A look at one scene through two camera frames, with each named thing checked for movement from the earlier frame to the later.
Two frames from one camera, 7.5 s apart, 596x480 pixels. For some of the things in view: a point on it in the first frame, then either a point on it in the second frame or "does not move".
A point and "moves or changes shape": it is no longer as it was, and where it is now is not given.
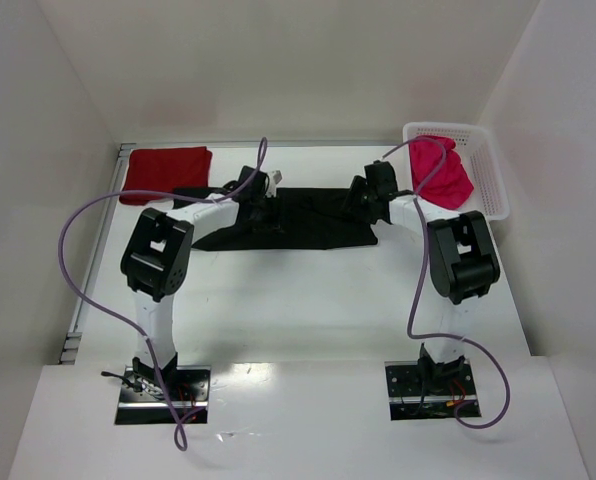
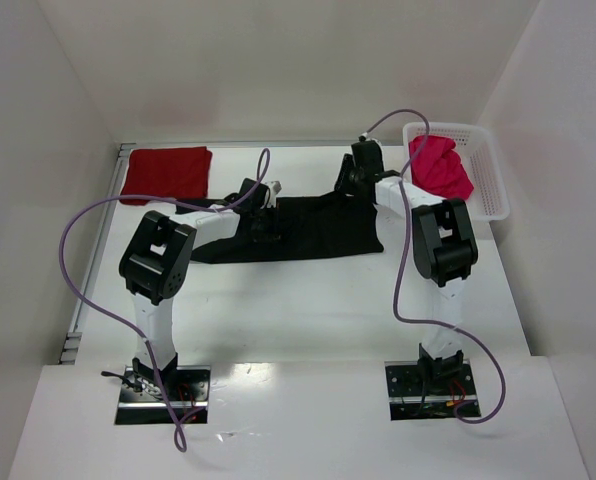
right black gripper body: x=357 y=198 -> x=345 y=173
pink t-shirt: x=449 y=185 does not move
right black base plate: x=426 y=389 does not move
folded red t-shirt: x=164 y=170 does not move
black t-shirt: x=313 y=218 moves or changes shape
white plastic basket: x=476 y=154 does not move
